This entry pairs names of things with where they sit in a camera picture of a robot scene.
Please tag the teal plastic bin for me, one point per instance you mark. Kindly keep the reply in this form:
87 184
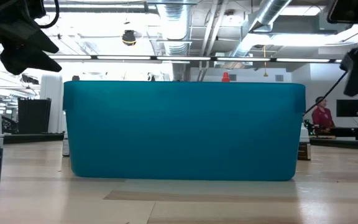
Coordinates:
182 130

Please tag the black cabinet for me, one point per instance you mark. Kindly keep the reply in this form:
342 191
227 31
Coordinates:
34 116

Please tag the black wall monitor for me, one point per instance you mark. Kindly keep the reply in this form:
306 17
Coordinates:
350 108

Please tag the person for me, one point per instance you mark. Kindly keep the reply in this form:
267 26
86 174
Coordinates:
322 116

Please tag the long ceiling light strip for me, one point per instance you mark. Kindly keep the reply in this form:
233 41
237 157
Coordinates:
182 58

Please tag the black hanging ceiling device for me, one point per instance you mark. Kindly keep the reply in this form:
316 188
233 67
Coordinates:
129 37

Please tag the black background workbench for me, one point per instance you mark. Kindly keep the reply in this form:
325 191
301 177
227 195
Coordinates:
346 130

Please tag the white tall column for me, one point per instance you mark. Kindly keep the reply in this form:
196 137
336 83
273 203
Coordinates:
51 102

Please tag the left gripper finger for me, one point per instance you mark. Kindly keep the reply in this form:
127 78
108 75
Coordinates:
39 42
26 62

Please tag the orange-capped food coloring bottle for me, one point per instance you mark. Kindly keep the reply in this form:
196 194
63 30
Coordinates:
225 77

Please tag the silver spiral air duct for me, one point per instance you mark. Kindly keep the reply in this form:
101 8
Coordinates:
272 9
174 25

